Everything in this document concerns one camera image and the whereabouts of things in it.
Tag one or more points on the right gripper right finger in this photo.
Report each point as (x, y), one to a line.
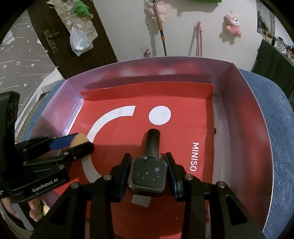
(228, 216)

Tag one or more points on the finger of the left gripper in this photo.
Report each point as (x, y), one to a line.
(62, 142)
(67, 156)

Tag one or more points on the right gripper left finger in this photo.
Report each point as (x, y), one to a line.
(67, 217)

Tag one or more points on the orange round sponge puff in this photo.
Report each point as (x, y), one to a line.
(78, 139)

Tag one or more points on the black nail polish bottle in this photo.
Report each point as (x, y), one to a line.
(148, 172)

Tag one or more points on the person's left hand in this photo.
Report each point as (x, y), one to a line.
(35, 208)

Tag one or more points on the purple cardboard box tray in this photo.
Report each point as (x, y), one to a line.
(137, 216)

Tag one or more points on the white plastic bag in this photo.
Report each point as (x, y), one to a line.
(79, 41)

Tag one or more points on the dark wooden door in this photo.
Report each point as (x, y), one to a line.
(44, 17)

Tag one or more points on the blue textured table cloth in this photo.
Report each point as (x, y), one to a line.
(273, 137)

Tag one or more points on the green plush dinosaur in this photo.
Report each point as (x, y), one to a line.
(82, 10)

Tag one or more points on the pink folded umbrella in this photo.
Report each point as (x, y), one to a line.
(199, 44)

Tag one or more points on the dark green covered side table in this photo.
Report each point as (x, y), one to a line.
(273, 65)

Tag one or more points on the pink plush pig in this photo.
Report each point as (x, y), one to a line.
(150, 9)

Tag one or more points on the brass door handle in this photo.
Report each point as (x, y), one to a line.
(50, 40)

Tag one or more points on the hanging fabric wall organizer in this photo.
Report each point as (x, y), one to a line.
(65, 12)

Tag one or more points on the mop handle orange grip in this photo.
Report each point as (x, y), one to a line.
(160, 27)

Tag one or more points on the pink plush bear keychain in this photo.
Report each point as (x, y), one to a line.
(233, 25)

